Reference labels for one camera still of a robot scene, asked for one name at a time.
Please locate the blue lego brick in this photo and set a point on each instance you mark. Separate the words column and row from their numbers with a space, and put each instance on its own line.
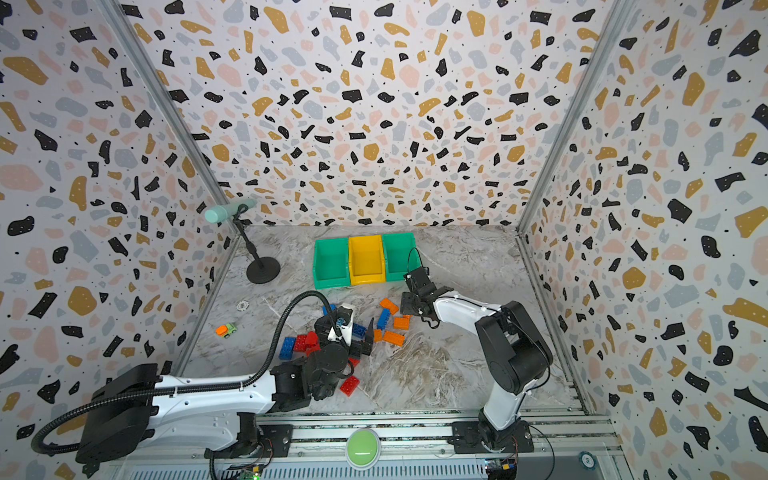
column 359, row 331
column 287, row 348

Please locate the left green bin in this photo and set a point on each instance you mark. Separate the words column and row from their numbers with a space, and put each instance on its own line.
column 330, row 264

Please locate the small orange toy car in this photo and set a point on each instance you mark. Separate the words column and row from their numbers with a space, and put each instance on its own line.
column 226, row 330

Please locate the green push button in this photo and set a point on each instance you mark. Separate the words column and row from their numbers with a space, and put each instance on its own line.
column 363, row 448

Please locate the right green bin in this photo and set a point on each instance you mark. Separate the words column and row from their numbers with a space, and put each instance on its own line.
column 401, row 255

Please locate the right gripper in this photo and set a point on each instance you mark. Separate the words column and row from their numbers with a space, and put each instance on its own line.
column 407, row 303

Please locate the orange lego brick top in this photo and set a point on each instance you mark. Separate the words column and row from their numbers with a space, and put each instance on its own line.
column 390, row 306

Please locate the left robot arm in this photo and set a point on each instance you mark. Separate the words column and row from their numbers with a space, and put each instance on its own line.
column 144, row 409

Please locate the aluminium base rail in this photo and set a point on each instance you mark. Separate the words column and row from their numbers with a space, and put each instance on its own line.
column 411, row 446

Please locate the green microphone on stand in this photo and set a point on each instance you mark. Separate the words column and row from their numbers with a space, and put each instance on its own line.
column 261, row 270

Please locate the orange lego brick low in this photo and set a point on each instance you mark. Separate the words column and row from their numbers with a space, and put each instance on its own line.
column 394, row 338

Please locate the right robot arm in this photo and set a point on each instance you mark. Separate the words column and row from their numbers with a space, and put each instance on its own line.
column 516, row 355

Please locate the lone red lego brick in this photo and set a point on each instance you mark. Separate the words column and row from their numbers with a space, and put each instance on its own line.
column 349, row 385

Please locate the yellow middle bin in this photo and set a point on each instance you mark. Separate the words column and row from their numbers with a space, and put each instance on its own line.
column 367, row 263

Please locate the green bin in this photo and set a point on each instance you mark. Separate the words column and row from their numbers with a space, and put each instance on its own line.
column 401, row 255
column 330, row 264

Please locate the blue lego brick slim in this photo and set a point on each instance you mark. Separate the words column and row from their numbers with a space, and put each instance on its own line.
column 383, row 320

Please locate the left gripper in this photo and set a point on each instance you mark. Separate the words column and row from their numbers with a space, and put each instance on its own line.
column 363, row 348

